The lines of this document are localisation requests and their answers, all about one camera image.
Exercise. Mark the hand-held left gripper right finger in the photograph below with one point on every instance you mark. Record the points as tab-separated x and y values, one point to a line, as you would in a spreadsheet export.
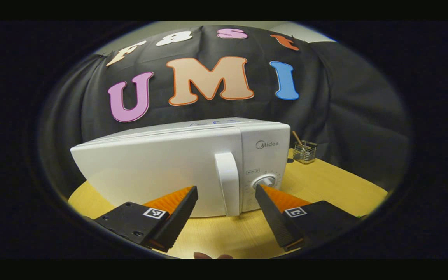
274	221

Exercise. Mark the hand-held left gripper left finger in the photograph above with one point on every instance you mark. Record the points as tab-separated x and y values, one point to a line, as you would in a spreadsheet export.
177	221

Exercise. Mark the white microwave oven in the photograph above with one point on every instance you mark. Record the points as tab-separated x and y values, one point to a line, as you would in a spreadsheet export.
158	171

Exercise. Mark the wooden stick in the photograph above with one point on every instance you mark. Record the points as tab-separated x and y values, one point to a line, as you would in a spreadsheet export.
297	138

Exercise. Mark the black backdrop cloth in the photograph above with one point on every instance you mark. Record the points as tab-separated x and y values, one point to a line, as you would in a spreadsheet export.
356	109

